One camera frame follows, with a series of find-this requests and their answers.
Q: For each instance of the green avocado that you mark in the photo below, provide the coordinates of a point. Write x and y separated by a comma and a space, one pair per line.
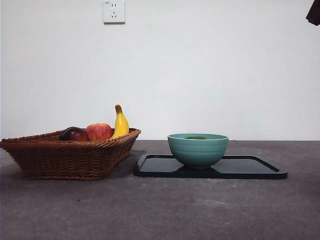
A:
195, 137

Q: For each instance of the turquoise ceramic bowl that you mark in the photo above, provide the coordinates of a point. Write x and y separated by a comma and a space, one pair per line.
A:
197, 152

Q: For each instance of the yellow banana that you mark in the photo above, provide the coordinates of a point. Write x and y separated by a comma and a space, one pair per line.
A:
121, 125

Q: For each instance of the red apple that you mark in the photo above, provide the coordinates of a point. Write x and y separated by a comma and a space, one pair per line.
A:
100, 131

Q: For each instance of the dark red plum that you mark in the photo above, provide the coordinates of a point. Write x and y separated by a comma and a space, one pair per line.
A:
73, 135

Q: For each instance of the dark teal rectangular tray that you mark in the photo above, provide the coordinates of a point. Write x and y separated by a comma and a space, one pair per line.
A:
237, 167

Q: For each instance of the brown wicker basket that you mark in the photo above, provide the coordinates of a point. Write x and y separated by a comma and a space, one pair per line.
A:
65, 160

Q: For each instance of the white wall socket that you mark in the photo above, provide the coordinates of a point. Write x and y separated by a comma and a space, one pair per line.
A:
114, 11

